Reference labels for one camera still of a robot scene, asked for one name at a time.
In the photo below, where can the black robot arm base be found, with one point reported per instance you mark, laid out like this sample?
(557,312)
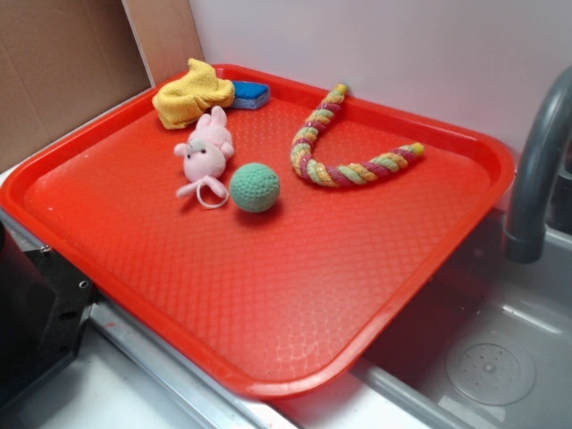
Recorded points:
(44,304)

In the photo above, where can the pink plush bunny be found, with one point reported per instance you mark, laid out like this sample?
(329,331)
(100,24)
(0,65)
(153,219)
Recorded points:
(205,155)

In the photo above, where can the green knitted ball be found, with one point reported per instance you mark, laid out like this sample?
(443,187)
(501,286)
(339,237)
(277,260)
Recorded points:
(255,187)

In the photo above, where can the red plastic tray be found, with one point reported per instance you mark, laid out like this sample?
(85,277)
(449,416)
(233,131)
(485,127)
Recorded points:
(274,304)

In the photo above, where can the blue sponge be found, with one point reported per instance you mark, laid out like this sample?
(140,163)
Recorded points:
(250,95)

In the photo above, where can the yellow cloth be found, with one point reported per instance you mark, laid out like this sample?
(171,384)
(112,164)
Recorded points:
(181,102)

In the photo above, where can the grey toy faucet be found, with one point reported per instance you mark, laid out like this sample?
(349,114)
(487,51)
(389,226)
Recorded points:
(541,194)

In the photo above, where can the grey toy sink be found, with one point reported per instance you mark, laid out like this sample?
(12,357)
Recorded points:
(485,344)

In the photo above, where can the brown cardboard panel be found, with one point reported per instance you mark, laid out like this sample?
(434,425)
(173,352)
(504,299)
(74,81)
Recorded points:
(63,63)

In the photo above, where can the multicolour twisted rope toy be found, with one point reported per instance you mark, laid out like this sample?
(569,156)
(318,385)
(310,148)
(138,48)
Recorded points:
(308,169)

